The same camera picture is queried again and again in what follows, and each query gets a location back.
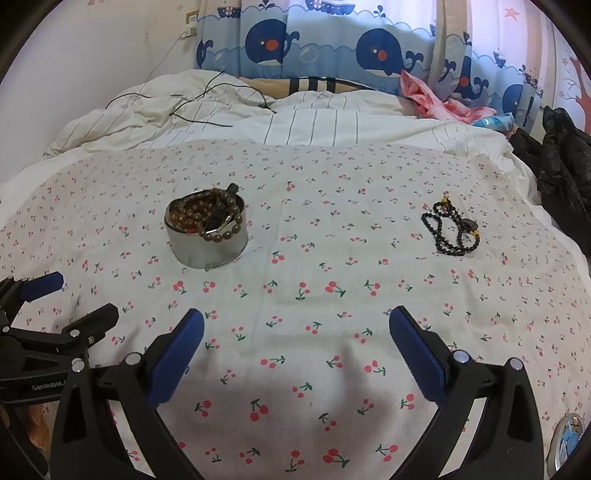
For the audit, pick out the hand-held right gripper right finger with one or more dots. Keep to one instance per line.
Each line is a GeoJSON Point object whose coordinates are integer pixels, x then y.
{"type": "Point", "coordinates": [415, 355]}

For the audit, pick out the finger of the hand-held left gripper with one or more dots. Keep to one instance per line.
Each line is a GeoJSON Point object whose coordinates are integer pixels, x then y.
{"type": "Point", "coordinates": [94, 321]}
{"type": "Point", "coordinates": [44, 284]}

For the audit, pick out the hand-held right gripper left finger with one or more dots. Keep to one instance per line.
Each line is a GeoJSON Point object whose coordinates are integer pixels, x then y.
{"type": "Point", "coordinates": [178, 355]}

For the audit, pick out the round metal tin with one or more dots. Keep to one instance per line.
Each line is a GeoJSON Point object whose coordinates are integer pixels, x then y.
{"type": "Point", "coordinates": [207, 251]}

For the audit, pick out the cherry print bed sheet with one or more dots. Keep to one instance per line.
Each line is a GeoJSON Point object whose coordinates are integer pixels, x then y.
{"type": "Point", "coordinates": [323, 230]}

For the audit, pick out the round tin lid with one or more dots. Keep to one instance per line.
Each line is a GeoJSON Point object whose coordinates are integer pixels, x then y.
{"type": "Point", "coordinates": [565, 441]}

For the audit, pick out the black jacket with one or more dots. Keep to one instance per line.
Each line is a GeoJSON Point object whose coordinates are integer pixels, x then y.
{"type": "Point", "coordinates": [558, 157]}

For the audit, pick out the blue packet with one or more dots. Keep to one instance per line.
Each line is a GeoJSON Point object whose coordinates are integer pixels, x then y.
{"type": "Point", "coordinates": [495, 122]}

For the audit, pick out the pink cloth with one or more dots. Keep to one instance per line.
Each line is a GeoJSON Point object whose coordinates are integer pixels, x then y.
{"type": "Point", "coordinates": [429, 99]}

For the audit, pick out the white striped duvet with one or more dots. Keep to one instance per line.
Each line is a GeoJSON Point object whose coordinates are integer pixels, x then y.
{"type": "Point", "coordinates": [323, 115]}

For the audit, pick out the tan striped pillow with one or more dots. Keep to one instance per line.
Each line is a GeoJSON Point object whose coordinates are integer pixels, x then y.
{"type": "Point", "coordinates": [277, 85]}

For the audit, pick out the blue whale print curtain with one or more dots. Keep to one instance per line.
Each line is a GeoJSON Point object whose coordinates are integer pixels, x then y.
{"type": "Point", "coordinates": [323, 41]}

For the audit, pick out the white wall socket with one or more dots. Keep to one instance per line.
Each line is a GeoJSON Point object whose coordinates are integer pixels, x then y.
{"type": "Point", "coordinates": [191, 23]}

